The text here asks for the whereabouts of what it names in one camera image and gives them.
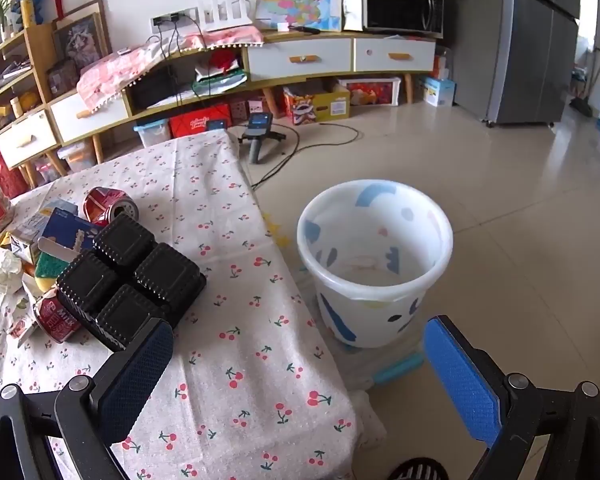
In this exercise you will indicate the flattened white carton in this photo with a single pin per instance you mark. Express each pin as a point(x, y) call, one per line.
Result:
point(35, 220)

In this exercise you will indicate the red flat box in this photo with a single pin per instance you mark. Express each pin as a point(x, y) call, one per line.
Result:
point(200, 120)

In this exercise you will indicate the green white folded bags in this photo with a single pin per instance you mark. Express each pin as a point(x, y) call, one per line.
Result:
point(220, 77)

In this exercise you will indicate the cherry-print tablecloth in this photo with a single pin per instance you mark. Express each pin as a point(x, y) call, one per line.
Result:
point(240, 310)

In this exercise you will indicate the colourful map poster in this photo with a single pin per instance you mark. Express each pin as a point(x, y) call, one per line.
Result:
point(300, 2)

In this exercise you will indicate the white flat stick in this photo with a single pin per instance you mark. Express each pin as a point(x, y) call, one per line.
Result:
point(55, 249)

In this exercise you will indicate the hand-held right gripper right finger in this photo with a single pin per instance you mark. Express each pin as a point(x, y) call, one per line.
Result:
point(460, 385)

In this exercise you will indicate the crushed red drink can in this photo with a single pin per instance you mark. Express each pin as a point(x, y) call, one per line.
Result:
point(102, 205)

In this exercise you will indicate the grey refrigerator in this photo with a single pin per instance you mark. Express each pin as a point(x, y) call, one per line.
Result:
point(520, 50)

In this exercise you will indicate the blue toy figure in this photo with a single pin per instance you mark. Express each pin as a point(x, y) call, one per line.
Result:
point(30, 2)

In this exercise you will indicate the white crate red print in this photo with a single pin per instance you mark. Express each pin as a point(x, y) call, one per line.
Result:
point(370, 91)

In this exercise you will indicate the colourful printed cardboard box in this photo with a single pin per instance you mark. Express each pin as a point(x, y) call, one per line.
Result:
point(315, 105)

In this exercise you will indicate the red drink can white lettering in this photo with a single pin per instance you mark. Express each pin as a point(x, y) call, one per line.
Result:
point(55, 317)

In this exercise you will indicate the green scouring sponge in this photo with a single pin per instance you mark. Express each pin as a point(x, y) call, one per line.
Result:
point(45, 266)

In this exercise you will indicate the broom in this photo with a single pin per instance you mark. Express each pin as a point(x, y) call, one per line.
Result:
point(582, 102)

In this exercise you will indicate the small patterned boxes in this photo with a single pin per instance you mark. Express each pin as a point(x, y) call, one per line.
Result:
point(247, 109)

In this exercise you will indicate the large crumpled white paper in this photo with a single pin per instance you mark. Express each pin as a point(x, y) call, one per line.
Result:
point(5, 272)

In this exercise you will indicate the blue cardboard box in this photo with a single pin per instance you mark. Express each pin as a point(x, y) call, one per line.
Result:
point(62, 227)

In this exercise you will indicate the blue-lid plastic storage box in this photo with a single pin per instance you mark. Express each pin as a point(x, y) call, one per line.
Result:
point(152, 134)

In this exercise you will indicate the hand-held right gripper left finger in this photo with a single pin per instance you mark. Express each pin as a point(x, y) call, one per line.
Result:
point(135, 377)

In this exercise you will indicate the small red white wrapper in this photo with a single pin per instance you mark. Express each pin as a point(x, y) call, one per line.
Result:
point(22, 327)

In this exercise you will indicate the black device blue screen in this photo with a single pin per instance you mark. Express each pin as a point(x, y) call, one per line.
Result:
point(216, 125)
point(257, 127)

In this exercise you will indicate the wood and white long cabinet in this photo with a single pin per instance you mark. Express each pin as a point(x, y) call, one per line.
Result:
point(300, 57)

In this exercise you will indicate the white picket rack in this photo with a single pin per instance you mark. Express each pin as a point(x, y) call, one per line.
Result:
point(225, 12)

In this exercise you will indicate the wooden shelf unit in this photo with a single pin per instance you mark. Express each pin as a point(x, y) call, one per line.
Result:
point(27, 130)

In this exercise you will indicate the white patterned plastic bin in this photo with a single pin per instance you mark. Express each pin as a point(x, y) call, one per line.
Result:
point(370, 320)

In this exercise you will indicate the white paper board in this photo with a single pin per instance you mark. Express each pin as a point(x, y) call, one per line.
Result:
point(352, 7)

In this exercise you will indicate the black plastic compartment tray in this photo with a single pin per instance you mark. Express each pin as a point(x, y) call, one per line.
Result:
point(130, 270)

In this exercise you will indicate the pink patterned cloth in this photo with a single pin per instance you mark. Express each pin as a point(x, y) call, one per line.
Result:
point(130, 62)

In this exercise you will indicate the clear plastic storage box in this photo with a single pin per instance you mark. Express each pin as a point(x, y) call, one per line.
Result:
point(77, 156)

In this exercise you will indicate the black microwave oven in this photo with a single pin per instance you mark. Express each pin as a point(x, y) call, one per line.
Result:
point(402, 5)

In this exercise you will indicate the white power strip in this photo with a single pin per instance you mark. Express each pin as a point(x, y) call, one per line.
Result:
point(172, 17)

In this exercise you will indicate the framed picture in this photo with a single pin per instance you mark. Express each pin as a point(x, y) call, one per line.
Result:
point(82, 40)

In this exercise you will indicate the white and blue box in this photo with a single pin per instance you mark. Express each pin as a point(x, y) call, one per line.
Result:
point(437, 91)

